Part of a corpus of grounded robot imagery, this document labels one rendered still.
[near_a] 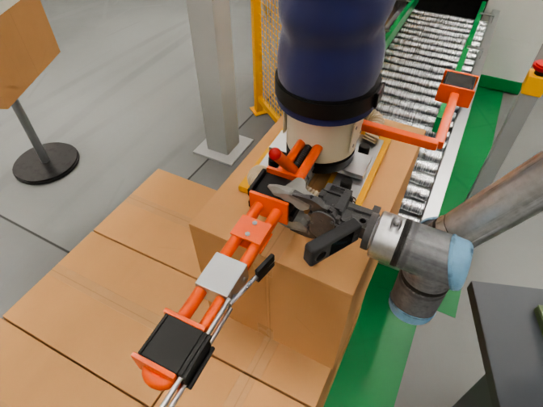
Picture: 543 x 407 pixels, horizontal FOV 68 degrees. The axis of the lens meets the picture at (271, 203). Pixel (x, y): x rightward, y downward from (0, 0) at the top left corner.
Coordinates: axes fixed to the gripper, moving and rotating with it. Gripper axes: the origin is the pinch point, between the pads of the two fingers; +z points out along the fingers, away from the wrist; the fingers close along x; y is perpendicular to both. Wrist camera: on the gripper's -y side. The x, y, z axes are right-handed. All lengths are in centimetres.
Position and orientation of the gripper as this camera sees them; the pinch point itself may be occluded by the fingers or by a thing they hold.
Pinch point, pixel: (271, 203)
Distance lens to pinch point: 79.2
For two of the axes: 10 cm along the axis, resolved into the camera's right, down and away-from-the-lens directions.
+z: -8.9, -3.3, 3.1
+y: 4.5, -6.5, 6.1
